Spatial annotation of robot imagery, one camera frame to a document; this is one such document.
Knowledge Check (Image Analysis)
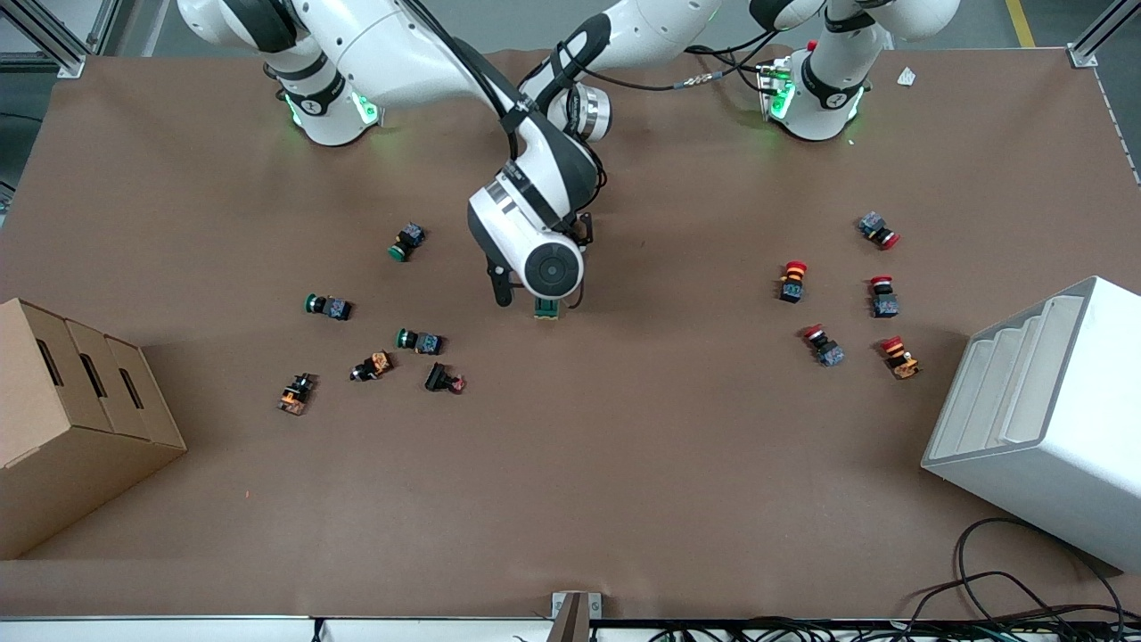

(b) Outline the brown paper table cover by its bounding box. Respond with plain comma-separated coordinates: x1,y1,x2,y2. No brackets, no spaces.
0,45,1141,621

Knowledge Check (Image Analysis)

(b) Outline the black button orange base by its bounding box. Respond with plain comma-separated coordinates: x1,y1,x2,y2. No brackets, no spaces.
277,373,318,416
349,350,394,383

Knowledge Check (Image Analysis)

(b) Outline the white stepped storage rack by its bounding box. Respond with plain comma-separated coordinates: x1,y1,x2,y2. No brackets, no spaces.
921,276,1141,573

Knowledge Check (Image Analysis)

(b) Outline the brown cardboard box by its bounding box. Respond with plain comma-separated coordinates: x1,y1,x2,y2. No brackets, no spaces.
0,298,188,561

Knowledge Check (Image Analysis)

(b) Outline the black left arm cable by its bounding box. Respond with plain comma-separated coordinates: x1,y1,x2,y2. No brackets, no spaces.
570,31,785,95

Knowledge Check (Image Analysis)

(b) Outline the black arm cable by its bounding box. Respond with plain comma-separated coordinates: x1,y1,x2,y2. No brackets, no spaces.
570,31,785,95
392,0,589,311

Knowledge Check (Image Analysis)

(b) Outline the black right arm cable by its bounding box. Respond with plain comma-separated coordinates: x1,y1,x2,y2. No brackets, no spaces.
392,0,589,311

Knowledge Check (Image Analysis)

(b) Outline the black left base cable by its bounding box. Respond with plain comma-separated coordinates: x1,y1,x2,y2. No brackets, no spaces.
685,43,776,95

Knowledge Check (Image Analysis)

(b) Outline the grey metal bracket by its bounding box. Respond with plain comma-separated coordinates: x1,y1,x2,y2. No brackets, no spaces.
552,591,602,642

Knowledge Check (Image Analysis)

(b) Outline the black cable bundle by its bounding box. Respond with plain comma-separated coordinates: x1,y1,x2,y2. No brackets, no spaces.
646,615,1141,642

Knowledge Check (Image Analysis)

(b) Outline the black looped cable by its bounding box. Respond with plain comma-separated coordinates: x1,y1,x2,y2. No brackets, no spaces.
905,517,1129,625

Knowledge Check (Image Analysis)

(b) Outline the aluminium frame profile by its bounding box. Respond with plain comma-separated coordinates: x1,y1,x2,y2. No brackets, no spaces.
1068,0,1141,69
0,0,121,79

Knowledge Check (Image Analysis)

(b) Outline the white table edge rail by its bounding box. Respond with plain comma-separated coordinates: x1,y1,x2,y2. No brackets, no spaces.
0,615,554,642

